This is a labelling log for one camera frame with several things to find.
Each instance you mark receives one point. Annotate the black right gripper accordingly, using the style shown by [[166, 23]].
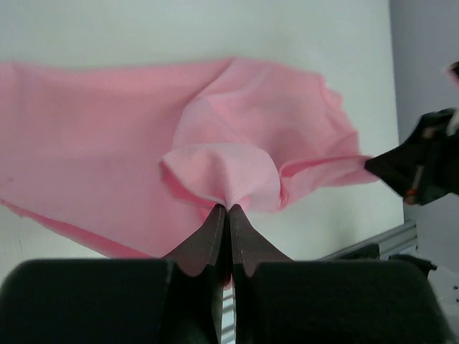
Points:
[[426, 169]]

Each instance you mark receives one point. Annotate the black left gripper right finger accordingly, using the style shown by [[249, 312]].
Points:
[[278, 300]]

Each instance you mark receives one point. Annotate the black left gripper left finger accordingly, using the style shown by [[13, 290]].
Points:
[[176, 299]]

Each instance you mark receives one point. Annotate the pink t shirt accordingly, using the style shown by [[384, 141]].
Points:
[[130, 161]]

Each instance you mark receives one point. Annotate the aluminium front rail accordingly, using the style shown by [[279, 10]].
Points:
[[400, 239]]

